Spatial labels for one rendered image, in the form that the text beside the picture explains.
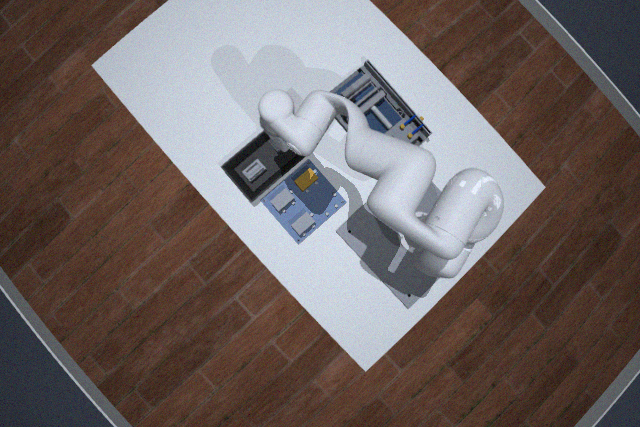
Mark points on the small yellow block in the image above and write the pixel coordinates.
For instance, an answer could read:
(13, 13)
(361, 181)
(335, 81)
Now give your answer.
(305, 180)

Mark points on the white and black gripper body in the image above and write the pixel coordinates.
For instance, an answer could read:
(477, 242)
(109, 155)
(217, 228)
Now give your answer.
(277, 140)

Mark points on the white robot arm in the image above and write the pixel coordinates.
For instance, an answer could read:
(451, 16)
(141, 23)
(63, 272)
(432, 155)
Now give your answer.
(404, 172)

